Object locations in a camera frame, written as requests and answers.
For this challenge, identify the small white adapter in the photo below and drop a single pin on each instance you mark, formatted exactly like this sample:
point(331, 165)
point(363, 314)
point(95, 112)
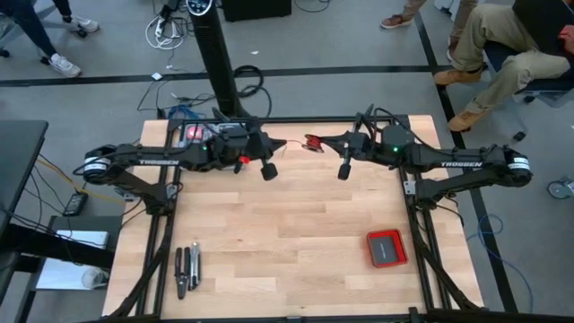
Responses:
point(156, 76)

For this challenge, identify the white plastic object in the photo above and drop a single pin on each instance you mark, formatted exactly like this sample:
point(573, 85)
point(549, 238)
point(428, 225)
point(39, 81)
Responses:
point(442, 3)

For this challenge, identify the black box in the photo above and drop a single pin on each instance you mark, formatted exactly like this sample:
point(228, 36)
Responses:
point(255, 9)

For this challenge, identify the white sheet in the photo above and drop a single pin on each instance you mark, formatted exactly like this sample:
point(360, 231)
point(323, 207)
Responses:
point(58, 276)

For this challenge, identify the black power adapter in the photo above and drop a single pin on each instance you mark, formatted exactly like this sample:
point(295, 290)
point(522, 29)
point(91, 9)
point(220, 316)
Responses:
point(75, 204)

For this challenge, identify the clear plastic cup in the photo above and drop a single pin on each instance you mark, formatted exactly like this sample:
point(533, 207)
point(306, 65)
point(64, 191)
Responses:
point(94, 278)

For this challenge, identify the red tape measure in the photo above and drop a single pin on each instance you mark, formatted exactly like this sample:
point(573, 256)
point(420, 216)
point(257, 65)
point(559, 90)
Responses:
point(195, 132)

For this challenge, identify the black aluminium table frame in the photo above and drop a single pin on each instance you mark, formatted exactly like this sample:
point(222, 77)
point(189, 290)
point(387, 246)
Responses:
point(314, 119)

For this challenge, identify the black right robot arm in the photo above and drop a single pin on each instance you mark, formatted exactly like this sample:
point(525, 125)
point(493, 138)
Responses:
point(462, 163)

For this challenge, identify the black desk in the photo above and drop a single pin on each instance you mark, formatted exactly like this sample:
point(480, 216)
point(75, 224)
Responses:
point(18, 152)

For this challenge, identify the white flat device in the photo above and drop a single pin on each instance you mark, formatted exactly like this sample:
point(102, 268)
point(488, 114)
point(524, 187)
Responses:
point(83, 238)

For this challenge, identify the grey caster wheel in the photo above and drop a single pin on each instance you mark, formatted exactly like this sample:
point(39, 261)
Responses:
point(558, 189)

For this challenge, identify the black tower fan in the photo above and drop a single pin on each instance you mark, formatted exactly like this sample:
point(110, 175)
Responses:
point(215, 54)

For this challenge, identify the red tray with dark base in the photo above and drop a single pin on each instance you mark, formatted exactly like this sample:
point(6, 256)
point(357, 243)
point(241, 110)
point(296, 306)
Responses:
point(386, 249)

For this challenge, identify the person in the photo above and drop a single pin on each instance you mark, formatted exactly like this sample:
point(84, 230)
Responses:
point(464, 18)
point(27, 22)
point(515, 67)

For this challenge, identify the grey tool kit case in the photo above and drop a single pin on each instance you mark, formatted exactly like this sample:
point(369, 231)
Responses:
point(188, 130)

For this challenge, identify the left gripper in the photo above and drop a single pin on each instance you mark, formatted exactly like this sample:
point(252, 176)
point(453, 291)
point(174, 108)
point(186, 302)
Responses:
point(233, 145)

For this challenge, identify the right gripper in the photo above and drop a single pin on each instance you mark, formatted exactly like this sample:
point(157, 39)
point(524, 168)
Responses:
point(394, 143)

